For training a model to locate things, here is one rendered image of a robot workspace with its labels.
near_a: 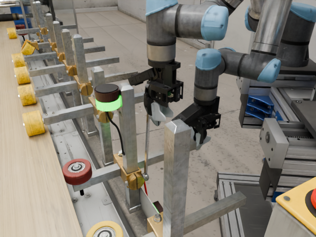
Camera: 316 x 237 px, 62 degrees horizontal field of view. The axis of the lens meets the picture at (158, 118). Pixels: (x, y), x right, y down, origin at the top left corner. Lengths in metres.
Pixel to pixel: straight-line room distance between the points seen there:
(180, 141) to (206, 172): 1.67
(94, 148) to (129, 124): 0.52
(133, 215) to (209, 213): 0.27
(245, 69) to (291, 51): 0.39
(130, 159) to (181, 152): 0.32
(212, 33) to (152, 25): 0.14
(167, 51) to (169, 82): 0.08
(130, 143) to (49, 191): 0.24
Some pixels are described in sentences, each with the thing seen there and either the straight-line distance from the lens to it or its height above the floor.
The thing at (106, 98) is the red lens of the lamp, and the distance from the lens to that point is 0.63.
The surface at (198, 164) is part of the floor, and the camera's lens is 2.19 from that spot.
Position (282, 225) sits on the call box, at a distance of 0.29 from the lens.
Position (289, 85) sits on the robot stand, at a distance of 1.27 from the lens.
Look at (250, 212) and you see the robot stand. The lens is 1.64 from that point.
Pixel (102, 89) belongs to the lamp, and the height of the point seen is 1.15.
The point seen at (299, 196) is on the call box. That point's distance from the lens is 0.29.
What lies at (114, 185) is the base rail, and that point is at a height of 0.70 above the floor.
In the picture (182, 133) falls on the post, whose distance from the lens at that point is 0.45.
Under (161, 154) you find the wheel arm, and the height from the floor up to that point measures 0.86.
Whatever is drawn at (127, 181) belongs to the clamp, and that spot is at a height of 0.86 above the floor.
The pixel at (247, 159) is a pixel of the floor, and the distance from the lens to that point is 2.33.
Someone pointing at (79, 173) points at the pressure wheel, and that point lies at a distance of 0.77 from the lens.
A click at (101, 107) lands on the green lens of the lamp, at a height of 1.11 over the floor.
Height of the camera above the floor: 1.41
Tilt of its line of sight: 31 degrees down
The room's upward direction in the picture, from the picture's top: straight up
